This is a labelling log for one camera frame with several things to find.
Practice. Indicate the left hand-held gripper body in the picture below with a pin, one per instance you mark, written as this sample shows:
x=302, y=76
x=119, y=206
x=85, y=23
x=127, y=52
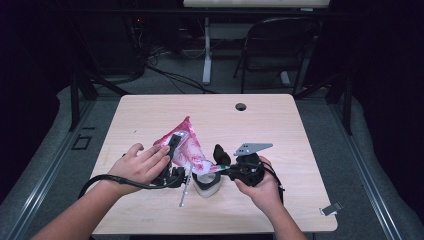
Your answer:
x=173, y=176

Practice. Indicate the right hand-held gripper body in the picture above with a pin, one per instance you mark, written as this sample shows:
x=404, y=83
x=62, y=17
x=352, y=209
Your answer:
x=250, y=170

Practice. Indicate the red and white plastic bag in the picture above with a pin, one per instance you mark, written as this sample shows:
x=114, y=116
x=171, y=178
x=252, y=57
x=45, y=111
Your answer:
x=190, y=150

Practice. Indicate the clear jar with black lid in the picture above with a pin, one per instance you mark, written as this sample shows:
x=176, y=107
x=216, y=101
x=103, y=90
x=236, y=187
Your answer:
x=206, y=186

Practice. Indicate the person's right hand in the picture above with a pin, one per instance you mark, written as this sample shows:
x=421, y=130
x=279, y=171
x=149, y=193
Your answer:
x=266, y=193

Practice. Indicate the person's left hand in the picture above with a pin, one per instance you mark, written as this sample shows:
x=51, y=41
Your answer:
x=140, y=166

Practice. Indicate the grey tape strip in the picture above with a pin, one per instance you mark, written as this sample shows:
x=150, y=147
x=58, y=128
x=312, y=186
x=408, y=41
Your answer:
x=331, y=209

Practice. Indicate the white desk with white legs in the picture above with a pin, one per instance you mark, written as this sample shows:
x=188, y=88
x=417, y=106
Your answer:
x=207, y=50

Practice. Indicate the black metal stand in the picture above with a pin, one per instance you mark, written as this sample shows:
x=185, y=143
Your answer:
x=75, y=100
x=347, y=106

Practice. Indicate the dark equipment with red light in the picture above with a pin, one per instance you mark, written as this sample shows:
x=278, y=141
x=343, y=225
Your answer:
x=116, y=43

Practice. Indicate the black folding chair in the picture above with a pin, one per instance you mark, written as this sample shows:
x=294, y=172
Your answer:
x=276, y=40

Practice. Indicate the aluminium floor rail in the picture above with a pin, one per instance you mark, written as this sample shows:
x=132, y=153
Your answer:
x=363, y=173
x=50, y=166

